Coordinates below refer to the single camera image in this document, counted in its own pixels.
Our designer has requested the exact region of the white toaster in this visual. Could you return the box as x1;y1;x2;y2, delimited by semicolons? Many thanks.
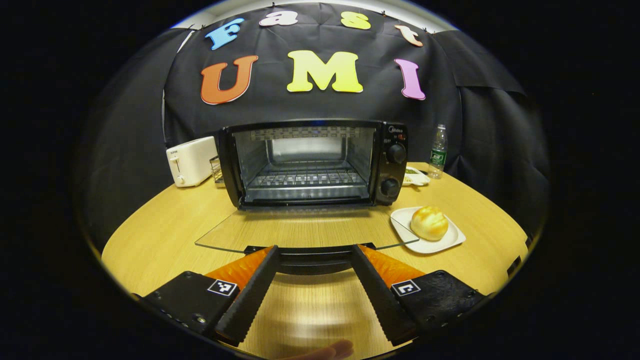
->
166;136;219;188

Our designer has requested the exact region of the clear plastic water bottle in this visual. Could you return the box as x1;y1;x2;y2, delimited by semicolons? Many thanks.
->
428;124;448;180

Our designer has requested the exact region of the black electric oven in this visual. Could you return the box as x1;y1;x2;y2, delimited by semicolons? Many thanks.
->
195;118;421;276

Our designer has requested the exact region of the metal wire rack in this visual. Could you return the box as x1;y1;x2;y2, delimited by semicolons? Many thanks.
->
209;155;225;184

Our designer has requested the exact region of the black backdrop cloth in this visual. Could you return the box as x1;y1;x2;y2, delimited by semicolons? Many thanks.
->
82;2;551;251

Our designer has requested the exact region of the golden bread bun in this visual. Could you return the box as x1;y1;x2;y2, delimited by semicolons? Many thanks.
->
411;206;449;242

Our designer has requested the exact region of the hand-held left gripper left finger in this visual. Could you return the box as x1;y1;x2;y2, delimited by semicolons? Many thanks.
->
140;244;281;347

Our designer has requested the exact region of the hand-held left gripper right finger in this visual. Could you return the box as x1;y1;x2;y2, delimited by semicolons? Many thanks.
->
351;244;487;347

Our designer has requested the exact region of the white divided snack dish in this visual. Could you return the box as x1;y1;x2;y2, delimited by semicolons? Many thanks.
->
402;166;431;187

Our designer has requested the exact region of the white square plate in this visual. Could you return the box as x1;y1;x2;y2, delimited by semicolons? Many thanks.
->
390;206;467;255

